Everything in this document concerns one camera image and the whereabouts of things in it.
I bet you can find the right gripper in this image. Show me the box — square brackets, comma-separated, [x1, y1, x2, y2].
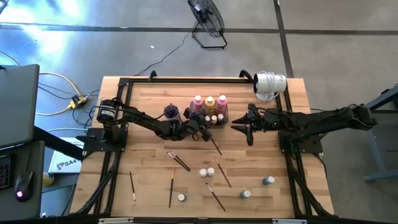
[230, 103, 274, 147]

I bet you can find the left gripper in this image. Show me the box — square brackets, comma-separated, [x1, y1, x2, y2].
[183, 107, 213, 142]

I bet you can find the large pink paint bottle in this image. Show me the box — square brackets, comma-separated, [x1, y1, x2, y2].
[191, 95, 205, 114]
[215, 95, 228, 116]

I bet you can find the large yellow paint bottle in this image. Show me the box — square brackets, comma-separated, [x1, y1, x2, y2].
[204, 95, 216, 118]

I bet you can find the thin silver ferrule paint brush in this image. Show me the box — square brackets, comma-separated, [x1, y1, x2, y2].
[211, 138, 223, 156]

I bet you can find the orange bristle paint brush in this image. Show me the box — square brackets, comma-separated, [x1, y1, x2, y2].
[169, 167, 176, 209]

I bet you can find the grey translucent plastic bin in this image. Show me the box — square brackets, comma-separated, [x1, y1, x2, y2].
[189, 100, 229, 129]

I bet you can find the lilac plastic cup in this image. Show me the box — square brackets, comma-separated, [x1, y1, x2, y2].
[163, 104, 181, 123]

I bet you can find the black floor fan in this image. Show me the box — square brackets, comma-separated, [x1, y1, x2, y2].
[187, 0, 228, 50]

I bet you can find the white light strip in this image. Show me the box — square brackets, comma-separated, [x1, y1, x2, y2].
[98, 217, 134, 224]
[272, 218, 308, 224]

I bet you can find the yellow power plug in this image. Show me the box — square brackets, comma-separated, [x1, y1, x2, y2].
[68, 95, 88, 110]

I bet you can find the grey metal table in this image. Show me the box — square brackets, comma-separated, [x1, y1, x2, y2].
[343, 85, 398, 183]

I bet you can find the white cardboard box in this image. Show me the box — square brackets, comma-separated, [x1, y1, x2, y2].
[48, 136, 85, 174]

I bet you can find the black diagonal desk beam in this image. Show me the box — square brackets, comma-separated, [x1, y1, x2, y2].
[33, 126, 85, 161]

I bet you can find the yellow round object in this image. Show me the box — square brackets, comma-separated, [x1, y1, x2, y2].
[42, 172, 55, 187]

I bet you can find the grey laptop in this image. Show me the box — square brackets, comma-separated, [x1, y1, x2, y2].
[0, 64, 40, 149]

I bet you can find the black computer mouse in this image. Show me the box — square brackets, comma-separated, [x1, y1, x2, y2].
[14, 170, 34, 202]

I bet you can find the black keyboard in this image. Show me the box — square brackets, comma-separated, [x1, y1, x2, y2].
[0, 154, 13, 190]

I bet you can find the dark grey desk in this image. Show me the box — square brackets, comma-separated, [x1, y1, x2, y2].
[0, 139, 44, 218]

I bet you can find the black fan power cable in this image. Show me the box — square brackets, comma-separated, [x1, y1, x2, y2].
[133, 30, 192, 77]

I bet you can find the white floor cable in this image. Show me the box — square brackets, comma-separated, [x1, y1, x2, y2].
[45, 126, 90, 133]

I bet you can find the black floor cable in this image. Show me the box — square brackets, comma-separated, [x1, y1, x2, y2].
[37, 81, 101, 125]

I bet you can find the yellow floor cable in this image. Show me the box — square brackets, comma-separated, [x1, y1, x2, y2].
[0, 49, 85, 116]

